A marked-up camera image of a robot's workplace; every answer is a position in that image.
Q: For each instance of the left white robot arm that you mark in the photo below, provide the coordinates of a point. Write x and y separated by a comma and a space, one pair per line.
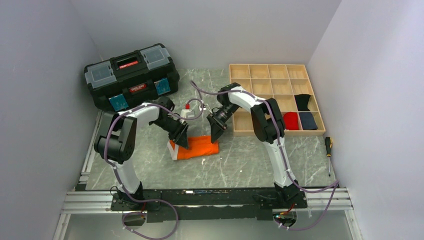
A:
116, 140

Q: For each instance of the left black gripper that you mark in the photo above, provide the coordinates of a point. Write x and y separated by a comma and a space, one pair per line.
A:
181, 131

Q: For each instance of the black plastic toolbox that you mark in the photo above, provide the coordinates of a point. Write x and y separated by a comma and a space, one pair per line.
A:
124, 82

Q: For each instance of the black rolled underwear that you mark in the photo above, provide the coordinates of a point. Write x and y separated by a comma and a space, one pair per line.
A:
302, 101

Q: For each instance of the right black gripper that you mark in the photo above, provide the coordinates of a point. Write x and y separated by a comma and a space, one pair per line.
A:
217, 126

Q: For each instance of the yellow black screwdriver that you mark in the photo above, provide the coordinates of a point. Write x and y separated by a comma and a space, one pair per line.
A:
328, 147

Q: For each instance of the dark blue rolled underwear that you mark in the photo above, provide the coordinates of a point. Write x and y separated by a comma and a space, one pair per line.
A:
307, 121

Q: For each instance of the red rolled underwear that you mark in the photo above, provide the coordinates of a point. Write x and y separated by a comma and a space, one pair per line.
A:
291, 121

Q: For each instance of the wooden compartment tray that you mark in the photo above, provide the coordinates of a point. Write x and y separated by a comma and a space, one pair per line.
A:
280, 82

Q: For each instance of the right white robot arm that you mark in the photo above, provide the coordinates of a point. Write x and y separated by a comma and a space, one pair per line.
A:
269, 128

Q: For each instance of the orange underwear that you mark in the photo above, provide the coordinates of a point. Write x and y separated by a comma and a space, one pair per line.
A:
199, 146

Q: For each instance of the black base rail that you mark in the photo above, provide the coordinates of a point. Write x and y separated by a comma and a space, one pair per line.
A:
260, 203

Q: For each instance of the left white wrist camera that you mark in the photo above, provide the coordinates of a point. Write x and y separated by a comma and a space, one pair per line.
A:
187, 113

